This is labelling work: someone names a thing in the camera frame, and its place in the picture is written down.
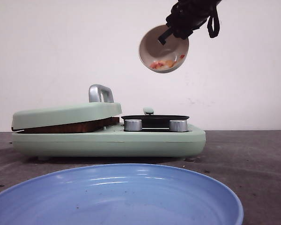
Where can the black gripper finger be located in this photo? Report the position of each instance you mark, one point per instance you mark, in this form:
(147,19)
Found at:
(162,38)

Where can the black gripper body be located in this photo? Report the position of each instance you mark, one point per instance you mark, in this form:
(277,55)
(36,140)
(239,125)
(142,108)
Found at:
(189,15)

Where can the beige ribbed bowl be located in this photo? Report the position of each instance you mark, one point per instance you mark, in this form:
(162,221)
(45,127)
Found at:
(150,49)

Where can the mint green sandwich maker lid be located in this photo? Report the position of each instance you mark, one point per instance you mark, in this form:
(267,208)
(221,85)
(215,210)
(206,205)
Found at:
(101,105)

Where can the white bread slice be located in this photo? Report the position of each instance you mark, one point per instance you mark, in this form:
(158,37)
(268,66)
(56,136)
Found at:
(114,120)
(81,127)

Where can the mint green breakfast maker base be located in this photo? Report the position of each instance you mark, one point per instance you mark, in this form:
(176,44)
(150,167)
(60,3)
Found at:
(112,141)

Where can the right silver control knob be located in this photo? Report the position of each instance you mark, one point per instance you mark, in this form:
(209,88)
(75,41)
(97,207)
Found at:
(178,126)

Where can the silver control knob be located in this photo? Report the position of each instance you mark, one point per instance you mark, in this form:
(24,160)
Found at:
(178,126)
(131,125)

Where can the left silver control knob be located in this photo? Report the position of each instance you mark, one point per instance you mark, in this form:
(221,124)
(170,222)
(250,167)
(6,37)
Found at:
(131,125)

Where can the blue round plate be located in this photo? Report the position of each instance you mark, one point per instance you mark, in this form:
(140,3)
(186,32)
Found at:
(121,194)

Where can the black frying pan green handle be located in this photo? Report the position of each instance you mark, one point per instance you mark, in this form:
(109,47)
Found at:
(154,120)

